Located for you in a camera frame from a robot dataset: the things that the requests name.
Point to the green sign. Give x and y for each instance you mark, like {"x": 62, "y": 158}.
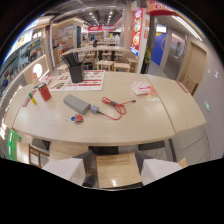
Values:
{"x": 13, "y": 145}

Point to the red hanging poster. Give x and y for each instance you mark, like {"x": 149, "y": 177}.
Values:
{"x": 136, "y": 31}

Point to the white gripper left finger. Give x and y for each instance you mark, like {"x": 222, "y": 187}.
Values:
{"x": 68, "y": 168}

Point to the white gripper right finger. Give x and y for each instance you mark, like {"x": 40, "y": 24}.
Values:
{"x": 158, "y": 168}

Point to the wooden stool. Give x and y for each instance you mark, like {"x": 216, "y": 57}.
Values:
{"x": 115, "y": 170}

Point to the grey rectangular case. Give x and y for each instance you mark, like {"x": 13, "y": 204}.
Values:
{"x": 76, "y": 103}

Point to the black chopstick holder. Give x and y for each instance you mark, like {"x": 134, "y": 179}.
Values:
{"x": 76, "y": 70}

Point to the red drink can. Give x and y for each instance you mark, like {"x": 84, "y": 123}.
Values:
{"x": 44, "y": 92}

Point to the wooden chair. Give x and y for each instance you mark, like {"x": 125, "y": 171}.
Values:
{"x": 36, "y": 155}

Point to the white tissue packet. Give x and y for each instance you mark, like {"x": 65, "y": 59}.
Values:
{"x": 140, "y": 88}

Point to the orange table sticker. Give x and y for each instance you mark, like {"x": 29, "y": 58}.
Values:
{"x": 152, "y": 95}

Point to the red table sticker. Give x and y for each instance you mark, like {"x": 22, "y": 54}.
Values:
{"x": 28, "y": 98}

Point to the red white menu sheet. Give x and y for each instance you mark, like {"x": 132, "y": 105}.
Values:
{"x": 83, "y": 81}

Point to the grey charger plug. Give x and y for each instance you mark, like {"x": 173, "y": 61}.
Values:
{"x": 95, "y": 109}

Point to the yellow green marker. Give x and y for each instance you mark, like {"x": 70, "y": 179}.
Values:
{"x": 32, "y": 98}

